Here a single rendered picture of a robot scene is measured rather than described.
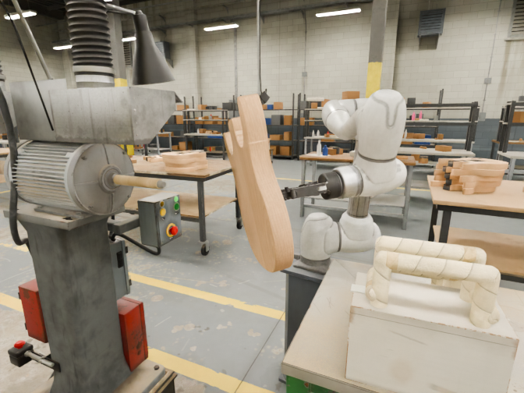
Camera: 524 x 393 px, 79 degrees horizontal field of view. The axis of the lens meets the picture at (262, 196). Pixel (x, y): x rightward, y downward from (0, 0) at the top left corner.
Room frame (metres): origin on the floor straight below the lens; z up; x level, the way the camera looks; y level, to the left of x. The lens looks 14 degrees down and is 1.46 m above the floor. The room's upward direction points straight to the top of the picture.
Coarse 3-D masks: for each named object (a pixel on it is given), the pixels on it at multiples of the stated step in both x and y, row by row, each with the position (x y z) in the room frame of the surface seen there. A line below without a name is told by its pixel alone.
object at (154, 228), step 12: (144, 204) 1.25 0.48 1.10; (156, 204) 1.24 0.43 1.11; (168, 204) 1.30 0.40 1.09; (144, 216) 1.25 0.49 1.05; (156, 216) 1.23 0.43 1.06; (168, 216) 1.30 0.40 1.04; (180, 216) 1.37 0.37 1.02; (144, 228) 1.26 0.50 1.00; (156, 228) 1.23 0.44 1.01; (168, 228) 1.29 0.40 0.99; (180, 228) 1.36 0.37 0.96; (132, 240) 1.28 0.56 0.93; (144, 240) 1.26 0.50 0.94; (156, 240) 1.23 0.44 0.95; (168, 240) 1.28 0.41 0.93; (156, 252) 1.29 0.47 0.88
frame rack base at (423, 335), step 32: (416, 288) 0.60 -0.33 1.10; (448, 288) 0.60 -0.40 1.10; (352, 320) 0.54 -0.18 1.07; (384, 320) 0.52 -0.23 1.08; (416, 320) 0.50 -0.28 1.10; (448, 320) 0.49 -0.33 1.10; (352, 352) 0.54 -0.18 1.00; (384, 352) 0.52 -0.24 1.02; (416, 352) 0.50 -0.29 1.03; (448, 352) 0.48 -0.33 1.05; (480, 352) 0.46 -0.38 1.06; (512, 352) 0.45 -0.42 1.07; (384, 384) 0.51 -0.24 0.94; (416, 384) 0.49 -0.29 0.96; (448, 384) 0.48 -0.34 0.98; (480, 384) 0.46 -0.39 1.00
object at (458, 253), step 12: (384, 240) 0.61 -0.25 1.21; (396, 240) 0.61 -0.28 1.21; (408, 240) 0.60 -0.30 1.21; (420, 240) 0.60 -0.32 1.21; (396, 252) 0.60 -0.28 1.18; (408, 252) 0.59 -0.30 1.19; (420, 252) 0.58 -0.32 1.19; (432, 252) 0.58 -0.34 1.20; (444, 252) 0.57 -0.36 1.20; (456, 252) 0.56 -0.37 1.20; (468, 252) 0.56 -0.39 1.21; (480, 252) 0.55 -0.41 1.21
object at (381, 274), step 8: (376, 264) 0.54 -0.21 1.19; (384, 264) 0.53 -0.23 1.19; (376, 272) 0.54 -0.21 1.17; (384, 272) 0.53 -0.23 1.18; (376, 280) 0.54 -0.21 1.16; (384, 280) 0.53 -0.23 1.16; (376, 288) 0.54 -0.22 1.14; (384, 288) 0.53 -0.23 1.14; (376, 296) 0.53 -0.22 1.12; (384, 296) 0.53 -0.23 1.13; (376, 304) 0.53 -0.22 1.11; (384, 304) 0.53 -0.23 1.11
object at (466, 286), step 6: (486, 258) 0.55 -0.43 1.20; (462, 282) 0.57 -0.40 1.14; (468, 282) 0.55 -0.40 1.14; (474, 282) 0.55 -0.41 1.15; (462, 288) 0.56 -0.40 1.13; (468, 288) 0.55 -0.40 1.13; (474, 288) 0.55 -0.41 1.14; (462, 294) 0.56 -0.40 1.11; (468, 294) 0.55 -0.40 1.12; (468, 300) 0.55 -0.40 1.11
